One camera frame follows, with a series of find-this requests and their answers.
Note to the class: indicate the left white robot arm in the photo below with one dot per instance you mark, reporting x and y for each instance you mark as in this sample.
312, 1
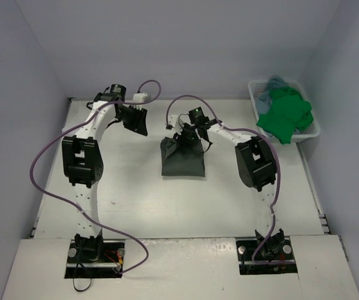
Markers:
83, 164

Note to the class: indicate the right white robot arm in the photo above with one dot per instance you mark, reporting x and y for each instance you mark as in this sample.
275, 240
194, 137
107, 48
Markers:
257, 162

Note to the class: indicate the green t shirt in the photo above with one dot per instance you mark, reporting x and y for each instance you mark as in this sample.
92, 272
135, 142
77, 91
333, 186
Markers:
288, 113

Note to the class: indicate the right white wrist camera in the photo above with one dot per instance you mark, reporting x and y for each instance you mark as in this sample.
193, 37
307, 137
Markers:
175, 123

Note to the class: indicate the grey t shirt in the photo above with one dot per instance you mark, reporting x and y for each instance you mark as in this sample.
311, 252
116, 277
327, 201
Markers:
179, 159

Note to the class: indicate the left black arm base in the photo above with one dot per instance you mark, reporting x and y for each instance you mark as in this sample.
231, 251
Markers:
83, 267

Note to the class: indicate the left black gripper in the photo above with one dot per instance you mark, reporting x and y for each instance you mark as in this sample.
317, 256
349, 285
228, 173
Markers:
132, 117

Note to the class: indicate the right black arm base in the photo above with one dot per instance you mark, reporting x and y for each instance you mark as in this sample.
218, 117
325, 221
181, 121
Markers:
282, 254

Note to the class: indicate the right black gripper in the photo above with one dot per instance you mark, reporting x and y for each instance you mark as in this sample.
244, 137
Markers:
188, 134

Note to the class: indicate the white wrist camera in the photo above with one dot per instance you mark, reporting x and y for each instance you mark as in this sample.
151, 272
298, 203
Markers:
175, 123
141, 97

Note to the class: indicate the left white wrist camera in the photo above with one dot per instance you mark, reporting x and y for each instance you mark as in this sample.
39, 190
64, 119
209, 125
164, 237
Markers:
141, 97

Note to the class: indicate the white plastic basket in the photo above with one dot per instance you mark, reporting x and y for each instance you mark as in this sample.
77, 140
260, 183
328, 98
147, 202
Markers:
257, 87

